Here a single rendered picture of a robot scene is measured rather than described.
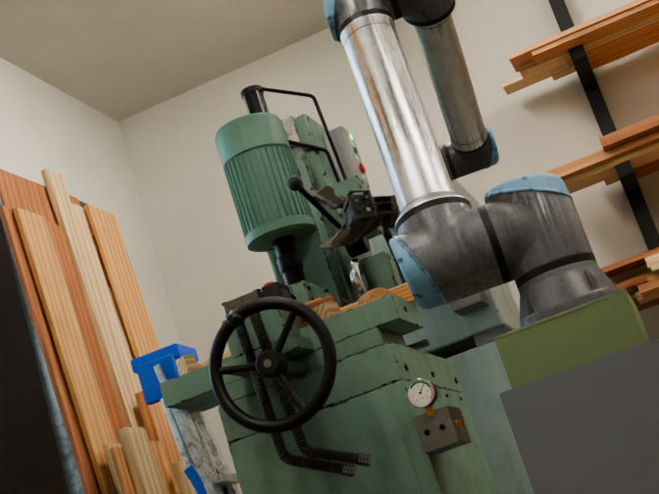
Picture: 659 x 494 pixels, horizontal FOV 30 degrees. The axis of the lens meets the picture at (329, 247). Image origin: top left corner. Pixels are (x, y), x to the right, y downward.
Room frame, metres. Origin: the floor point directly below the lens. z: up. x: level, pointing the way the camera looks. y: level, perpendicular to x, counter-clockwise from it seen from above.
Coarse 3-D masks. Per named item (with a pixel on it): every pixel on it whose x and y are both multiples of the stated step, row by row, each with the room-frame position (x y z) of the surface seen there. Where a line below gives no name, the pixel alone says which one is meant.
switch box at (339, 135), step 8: (336, 128) 3.11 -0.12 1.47; (344, 128) 3.13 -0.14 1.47; (336, 136) 3.11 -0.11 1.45; (344, 136) 3.11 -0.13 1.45; (328, 144) 3.12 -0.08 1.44; (336, 144) 3.11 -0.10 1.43; (344, 144) 3.11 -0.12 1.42; (344, 152) 3.11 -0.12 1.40; (352, 152) 3.13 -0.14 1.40; (344, 160) 3.11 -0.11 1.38; (352, 160) 3.11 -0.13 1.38; (360, 160) 3.19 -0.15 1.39; (336, 168) 3.12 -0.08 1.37; (344, 168) 3.11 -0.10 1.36; (352, 168) 3.11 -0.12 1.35; (360, 176) 3.12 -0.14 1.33
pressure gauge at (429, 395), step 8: (416, 384) 2.60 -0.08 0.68; (424, 384) 2.60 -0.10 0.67; (432, 384) 2.61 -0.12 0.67; (408, 392) 2.61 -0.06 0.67; (416, 392) 2.61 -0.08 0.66; (424, 392) 2.60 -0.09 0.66; (432, 392) 2.59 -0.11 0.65; (408, 400) 2.61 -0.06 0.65; (416, 400) 2.61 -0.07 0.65; (424, 400) 2.60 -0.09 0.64; (432, 400) 2.60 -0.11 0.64
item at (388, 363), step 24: (360, 360) 2.70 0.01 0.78; (384, 360) 2.68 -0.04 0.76; (408, 360) 2.77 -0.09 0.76; (432, 360) 3.01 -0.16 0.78; (312, 384) 2.73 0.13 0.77; (336, 384) 2.71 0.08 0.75; (360, 384) 2.70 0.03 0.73; (384, 384) 2.69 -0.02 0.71; (456, 384) 3.18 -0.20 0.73; (240, 408) 2.78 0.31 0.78; (240, 432) 2.78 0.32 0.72
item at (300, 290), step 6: (300, 282) 2.84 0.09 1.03; (306, 282) 2.85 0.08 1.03; (294, 288) 2.84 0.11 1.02; (300, 288) 2.84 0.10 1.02; (306, 288) 2.84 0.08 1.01; (312, 288) 2.88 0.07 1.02; (318, 288) 2.93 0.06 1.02; (294, 294) 2.84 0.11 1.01; (300, 294) 2.84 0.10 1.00; (306, 294) 2.84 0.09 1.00; (312, 294) 2.87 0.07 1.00; (318, 294) 2.91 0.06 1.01; (300, 300) 2.84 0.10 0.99; (306, 300) 2.84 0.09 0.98
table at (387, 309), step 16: (368, 304) 2.68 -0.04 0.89; (384, 304) 2.67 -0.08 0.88; (400, 304) 2.71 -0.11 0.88; (336, 320) 2.70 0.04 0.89; (352, 320) 2.69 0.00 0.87; (368, 320) 2.68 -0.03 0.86; (384, 320) 2.67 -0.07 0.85; (400, 320) 2.69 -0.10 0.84; (416, 320) 2.81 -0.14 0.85; (304, 336) 2.72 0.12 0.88; (336, 336) 2.70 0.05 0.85; (256, 352) 2.65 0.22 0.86; (288, 352) 2.65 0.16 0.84; (304, 352) 2.70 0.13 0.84; (208, 368) 2.79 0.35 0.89; (160, 384) 2.82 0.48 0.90; (176, 384) 2.81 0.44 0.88; (192, 384) 2.80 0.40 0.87; (208, 384) 2.79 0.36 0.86; (176, 400) 2.81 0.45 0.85; (192, 400) 2.84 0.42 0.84; (208, 400) 2.90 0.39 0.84
